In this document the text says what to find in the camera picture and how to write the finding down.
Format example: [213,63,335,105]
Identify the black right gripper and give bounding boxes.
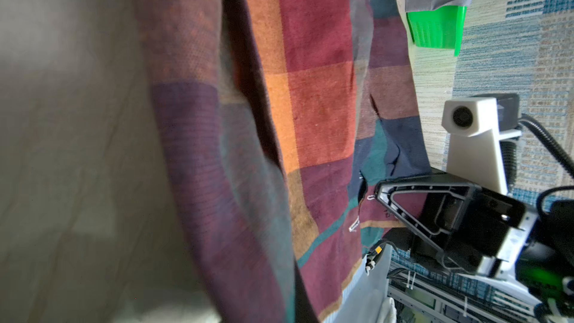
[375,173,538,278]

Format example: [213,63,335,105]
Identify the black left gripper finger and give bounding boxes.
[294,264,319,323]

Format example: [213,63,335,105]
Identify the multicolour plaid long sleeve shirt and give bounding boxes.
[134,0,431,322]

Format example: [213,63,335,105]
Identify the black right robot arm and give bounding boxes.
[375,171,573,322]

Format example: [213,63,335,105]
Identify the green plastic basket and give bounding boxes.
[407,5,467,57]

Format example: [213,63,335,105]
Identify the aluminium mounting rail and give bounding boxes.
[388,251,537,322]

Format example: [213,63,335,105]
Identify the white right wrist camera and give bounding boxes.
[442,94,522,195]

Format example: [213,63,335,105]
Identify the black corrugated cable conduit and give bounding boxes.
[499,114,574,189]

